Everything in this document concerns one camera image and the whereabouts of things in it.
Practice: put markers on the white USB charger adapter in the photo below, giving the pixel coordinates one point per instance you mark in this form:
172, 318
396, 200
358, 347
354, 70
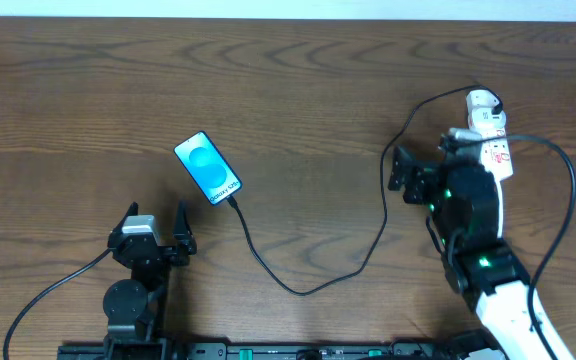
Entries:
484, 99

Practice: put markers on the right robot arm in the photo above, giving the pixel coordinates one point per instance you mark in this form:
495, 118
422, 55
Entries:
464, 223

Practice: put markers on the white power strip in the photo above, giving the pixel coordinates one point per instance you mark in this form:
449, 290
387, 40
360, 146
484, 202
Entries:
495, 154

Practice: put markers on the blue Galaxy smartphone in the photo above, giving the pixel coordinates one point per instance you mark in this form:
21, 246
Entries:
208, 168

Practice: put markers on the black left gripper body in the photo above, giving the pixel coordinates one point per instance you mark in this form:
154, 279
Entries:
166, 251

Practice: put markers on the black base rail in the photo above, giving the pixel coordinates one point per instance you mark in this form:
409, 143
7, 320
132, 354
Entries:
221, 351

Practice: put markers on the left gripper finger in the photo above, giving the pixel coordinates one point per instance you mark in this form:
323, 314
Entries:
182, 232
116, 233

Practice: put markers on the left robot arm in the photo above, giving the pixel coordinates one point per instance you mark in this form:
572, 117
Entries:
135, 307

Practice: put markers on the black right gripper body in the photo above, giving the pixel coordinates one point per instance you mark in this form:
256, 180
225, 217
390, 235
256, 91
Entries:
426, 178

